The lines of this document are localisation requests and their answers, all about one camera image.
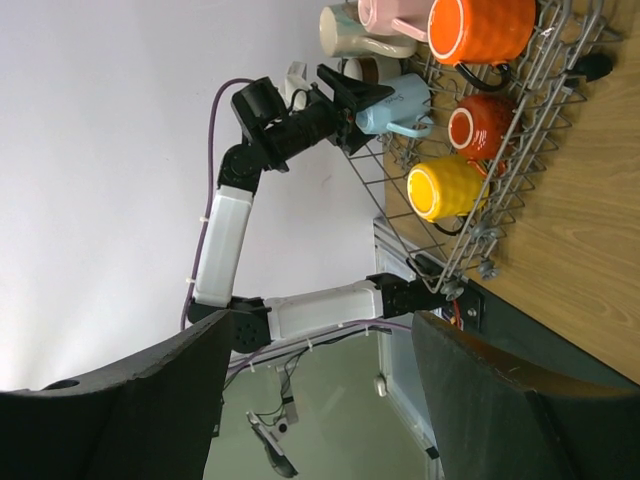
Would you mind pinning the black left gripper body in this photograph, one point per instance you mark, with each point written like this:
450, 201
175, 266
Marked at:
321, 120

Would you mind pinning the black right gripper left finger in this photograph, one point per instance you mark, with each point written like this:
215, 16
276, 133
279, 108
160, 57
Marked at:
150, 415

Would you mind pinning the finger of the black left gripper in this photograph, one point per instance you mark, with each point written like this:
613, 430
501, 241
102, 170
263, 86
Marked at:
351, 94
354, 140

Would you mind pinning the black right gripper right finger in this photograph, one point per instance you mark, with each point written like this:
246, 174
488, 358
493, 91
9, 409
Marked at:
498, 416

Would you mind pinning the steel brown tumbler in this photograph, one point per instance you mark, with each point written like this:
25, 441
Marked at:
372, 69

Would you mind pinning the light blue mug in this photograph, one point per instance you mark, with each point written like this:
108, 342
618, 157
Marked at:
405, 112

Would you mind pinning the cream floral tall mug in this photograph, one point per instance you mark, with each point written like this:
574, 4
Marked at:
342, 35

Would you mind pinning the pink faceted mug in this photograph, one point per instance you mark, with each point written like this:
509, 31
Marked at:
396, 17

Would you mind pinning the yellow enamel mug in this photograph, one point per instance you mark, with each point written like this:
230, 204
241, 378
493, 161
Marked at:
445, 191

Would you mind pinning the red black patterned cup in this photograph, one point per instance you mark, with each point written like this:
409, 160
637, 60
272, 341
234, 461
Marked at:
477, 127

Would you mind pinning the orange enamel mug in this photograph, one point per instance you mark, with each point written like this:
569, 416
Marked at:
479, 38

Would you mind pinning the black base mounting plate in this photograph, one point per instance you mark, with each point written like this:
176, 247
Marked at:
500, 324

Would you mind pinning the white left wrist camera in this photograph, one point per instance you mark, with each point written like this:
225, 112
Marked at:
294, 86

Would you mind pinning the grey wire dish rack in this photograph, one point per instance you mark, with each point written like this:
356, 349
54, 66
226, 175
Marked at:
546, 84

